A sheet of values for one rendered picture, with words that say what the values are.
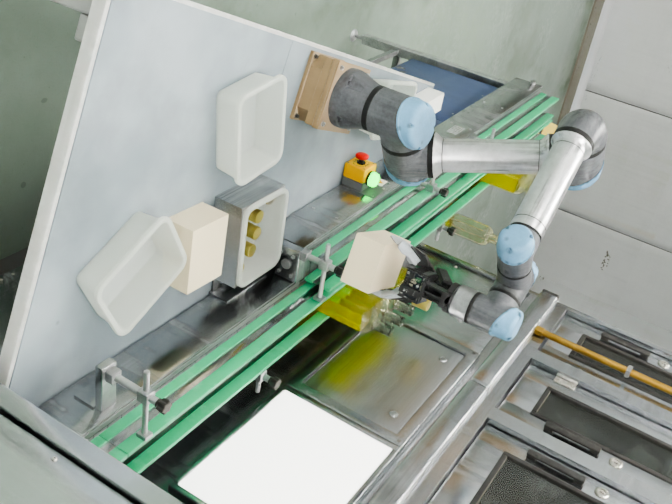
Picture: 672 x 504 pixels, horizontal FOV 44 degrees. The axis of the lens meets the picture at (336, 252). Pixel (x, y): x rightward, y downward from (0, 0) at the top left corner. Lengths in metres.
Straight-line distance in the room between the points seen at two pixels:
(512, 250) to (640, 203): 6.52
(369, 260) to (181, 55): 0.62
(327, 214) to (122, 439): 0.89
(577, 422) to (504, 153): 0.75
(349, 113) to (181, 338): 0.67
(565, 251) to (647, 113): 1.60
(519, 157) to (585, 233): 6.43
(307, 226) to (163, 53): 0.76
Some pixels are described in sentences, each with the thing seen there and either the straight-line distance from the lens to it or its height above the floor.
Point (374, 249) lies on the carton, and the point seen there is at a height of 1.11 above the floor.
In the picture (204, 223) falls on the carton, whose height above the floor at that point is 0.82.
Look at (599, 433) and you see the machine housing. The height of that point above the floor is 1.69.
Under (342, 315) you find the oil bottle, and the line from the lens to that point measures 2.19.
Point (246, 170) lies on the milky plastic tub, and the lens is 1.92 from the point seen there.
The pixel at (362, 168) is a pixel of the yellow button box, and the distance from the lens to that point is 2.43.
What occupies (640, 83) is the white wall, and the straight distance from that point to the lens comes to 7.94.
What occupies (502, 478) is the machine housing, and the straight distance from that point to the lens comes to 2.12.
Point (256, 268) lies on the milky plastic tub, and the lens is 2.09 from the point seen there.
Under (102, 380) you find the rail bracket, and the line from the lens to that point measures 1.72.
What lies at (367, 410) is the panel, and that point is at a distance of 2.11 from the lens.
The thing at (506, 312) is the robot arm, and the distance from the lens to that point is 1.85.
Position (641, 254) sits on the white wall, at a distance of 8.44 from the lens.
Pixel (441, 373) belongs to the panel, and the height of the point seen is 1.27.
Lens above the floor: 1.78
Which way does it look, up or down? 23 degrees down
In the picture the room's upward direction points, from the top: 115 degrees clockwise
